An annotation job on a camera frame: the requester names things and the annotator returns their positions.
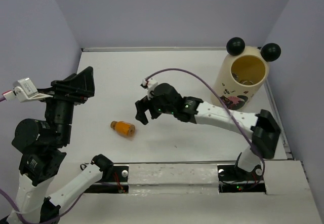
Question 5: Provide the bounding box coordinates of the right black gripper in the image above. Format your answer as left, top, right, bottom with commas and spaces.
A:
135, 93, 175, 124

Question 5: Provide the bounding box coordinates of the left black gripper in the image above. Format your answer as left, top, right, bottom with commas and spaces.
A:
38, 64, 100, 141

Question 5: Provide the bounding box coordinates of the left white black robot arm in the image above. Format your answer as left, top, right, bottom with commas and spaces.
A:
1, 67, 113, 223

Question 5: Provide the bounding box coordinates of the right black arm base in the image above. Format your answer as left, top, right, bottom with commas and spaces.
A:
217, 165, 266, 193

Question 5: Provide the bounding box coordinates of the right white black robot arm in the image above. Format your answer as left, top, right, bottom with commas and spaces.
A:
135, 83, 281, 181

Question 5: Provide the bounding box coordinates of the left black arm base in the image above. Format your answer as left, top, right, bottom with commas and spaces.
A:
85, 165, 129, 194

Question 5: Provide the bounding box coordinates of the cream bin with black ears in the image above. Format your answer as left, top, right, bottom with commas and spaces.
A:
211, 37, 281, 110

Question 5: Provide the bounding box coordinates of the left orange pill bottle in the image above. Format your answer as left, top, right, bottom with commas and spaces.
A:
110, 121, 136, 140

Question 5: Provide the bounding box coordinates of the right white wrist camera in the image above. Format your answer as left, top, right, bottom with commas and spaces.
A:
140, 78, 158, 100

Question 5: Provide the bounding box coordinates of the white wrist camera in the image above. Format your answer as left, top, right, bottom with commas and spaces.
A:
13, 78, 53, 102
140, 78, 158, 100

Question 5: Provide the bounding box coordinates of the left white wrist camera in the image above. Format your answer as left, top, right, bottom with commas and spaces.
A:
13, 78, 53, 102

